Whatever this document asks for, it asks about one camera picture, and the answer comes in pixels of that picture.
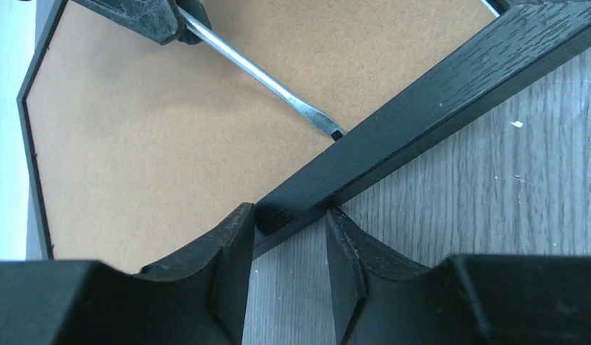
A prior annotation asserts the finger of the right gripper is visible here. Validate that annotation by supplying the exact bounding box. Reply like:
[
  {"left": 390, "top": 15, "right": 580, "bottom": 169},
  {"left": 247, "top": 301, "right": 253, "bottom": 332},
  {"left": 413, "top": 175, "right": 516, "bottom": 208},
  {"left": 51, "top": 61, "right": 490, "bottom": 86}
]
[
  {"left": 173, "top": 0, "right": 213, "bottom": 46},
  {"left": 75, "top": 0, "right": 181, "bottom": 45}
]

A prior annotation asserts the black picture frame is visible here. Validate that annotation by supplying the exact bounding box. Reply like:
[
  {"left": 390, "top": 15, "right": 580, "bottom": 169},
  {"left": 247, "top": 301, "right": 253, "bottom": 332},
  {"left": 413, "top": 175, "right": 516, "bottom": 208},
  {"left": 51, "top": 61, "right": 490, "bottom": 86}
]
[{"left": 17, "top": 1, "right": 591, "bottom": 270}]

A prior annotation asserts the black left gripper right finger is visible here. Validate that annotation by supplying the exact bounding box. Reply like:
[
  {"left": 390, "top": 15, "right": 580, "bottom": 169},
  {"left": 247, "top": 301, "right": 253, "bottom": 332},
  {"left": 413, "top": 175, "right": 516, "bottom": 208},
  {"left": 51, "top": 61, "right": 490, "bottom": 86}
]
[{"left": 326, "top": 208, "right": 591, "bottom": 344}]

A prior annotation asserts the yellow handled screwdriver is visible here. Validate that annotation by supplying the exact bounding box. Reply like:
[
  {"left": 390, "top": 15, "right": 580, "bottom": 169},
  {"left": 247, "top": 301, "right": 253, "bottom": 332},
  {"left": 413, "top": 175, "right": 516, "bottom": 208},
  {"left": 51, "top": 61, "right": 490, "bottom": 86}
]
[{"left": 178, "top": 7, "right": 344, "bottom": 141}]

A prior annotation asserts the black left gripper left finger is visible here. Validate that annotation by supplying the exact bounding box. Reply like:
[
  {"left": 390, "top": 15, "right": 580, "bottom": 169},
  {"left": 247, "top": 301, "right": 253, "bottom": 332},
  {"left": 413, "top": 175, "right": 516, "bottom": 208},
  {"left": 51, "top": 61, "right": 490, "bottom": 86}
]
[{"left": 0, "top": 203, "right": 255, "bottom": 344}]

